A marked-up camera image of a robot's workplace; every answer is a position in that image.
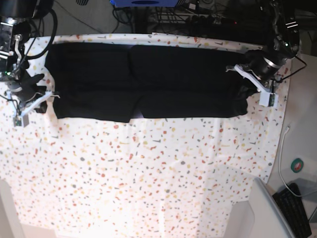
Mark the right gripper silver body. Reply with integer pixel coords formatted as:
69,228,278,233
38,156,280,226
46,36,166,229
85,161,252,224
0,23,45,103

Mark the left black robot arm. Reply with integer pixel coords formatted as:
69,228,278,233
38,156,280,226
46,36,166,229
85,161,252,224
246,0,317,81

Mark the black t-shirt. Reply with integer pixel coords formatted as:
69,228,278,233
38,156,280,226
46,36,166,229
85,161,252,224
45,43,257,123

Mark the black wire rack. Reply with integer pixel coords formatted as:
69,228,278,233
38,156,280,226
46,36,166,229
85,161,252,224
148,0,226,24

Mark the grey laptop lid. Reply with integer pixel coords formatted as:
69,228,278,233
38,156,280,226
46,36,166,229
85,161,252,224
249,178,294,238

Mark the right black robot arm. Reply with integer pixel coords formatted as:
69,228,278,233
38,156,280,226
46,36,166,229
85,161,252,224
0,0,58,104

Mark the green tape roll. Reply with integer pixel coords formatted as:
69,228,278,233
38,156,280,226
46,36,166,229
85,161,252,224
290,158,304,173

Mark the left gripper silver body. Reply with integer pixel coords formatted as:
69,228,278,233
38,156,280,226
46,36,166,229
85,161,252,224
245,32,300,81

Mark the white usb cable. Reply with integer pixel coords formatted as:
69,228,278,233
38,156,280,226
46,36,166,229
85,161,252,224
278,126,317,198

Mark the black keyboard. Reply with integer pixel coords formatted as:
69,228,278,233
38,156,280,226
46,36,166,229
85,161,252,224
272,188,312,238

